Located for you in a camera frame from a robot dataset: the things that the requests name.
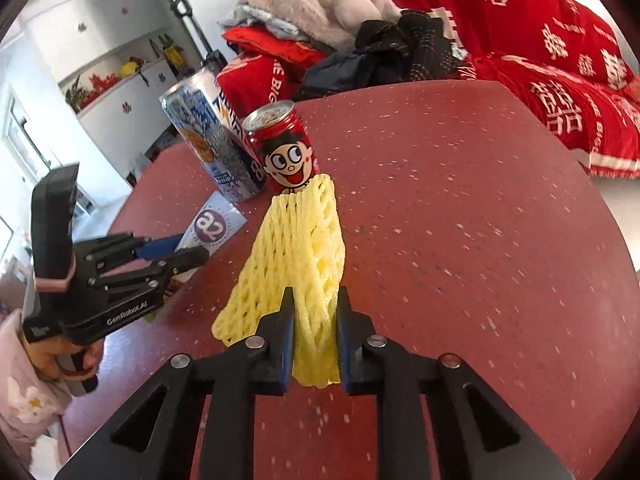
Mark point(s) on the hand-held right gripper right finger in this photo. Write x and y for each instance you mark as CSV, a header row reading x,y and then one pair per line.
x,y
347,360

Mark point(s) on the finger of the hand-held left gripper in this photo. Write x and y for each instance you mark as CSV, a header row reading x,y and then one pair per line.
x,y
185,260
160,247

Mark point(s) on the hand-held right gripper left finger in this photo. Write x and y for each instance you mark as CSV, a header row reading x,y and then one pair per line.
x,y
282,360

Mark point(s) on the small blue-white wrapper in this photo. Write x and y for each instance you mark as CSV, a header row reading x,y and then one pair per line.
x,y
210,225

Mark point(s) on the yellow foam fruit net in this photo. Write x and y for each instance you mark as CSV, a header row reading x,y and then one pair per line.
x,y
300,250

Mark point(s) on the person's left forearm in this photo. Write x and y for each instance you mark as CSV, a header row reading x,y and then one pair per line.
x,y
25,400

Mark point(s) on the person's left hand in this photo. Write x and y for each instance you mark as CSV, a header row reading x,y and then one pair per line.
x,y
42,358

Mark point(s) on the tall blue white can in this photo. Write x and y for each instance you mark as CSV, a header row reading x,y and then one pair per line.
x,y
220,145

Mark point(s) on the red cartoon face can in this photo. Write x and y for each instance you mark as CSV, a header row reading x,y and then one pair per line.
x,y
280,155

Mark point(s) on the white cabinet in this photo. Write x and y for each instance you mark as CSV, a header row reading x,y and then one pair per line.
x,y
125,105

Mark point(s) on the red coral decoration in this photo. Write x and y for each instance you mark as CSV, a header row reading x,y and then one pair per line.
x,y
102,82

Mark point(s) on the yellow toy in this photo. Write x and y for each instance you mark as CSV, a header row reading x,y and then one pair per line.
x,y
131,68

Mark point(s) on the yellow pineapple decoration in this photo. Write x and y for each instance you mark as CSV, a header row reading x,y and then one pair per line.
x,y
173,55

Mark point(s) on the upright vacuum cleaner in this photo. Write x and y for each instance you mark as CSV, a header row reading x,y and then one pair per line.
x,y
192,25

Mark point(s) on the red folded cloth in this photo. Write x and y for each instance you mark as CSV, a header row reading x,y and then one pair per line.
x,y
265,42

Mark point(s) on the grey folded clothes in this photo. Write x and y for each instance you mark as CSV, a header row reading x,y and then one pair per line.
x,y
250,17

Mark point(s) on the beige fluffy blanket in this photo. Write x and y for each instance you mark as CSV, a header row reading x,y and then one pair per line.
x,y
320,0

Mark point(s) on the black garment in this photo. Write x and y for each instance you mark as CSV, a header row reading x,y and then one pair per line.
x,y
410,45

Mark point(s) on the sofa with red printed cover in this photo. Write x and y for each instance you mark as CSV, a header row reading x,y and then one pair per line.
x,y
550,35

